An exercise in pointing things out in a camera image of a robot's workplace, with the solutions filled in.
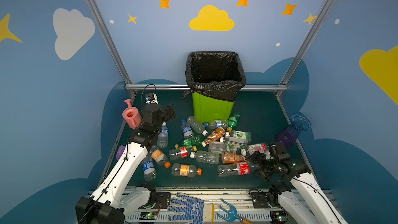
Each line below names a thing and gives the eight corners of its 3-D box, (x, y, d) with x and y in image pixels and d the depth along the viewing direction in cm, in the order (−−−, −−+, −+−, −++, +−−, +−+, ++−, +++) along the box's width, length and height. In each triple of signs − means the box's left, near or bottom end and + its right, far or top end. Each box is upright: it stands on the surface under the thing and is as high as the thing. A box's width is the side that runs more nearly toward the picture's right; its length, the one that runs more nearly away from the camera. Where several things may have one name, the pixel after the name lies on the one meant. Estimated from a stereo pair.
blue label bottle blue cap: (184, 139, 95) (184, 137, 93) (178, 122, 103) (178, 120, 101) (193, 136, 96) (193, 134, 94) (187, 119, 104) (187, 117, 102)
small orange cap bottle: (148, 153, 88) (147, 151, 86) (156, 146, 91) (156, 144, 89) (164, 171, 82) (163, 170, 80) (173, 164, 85) (172, 162, 83)
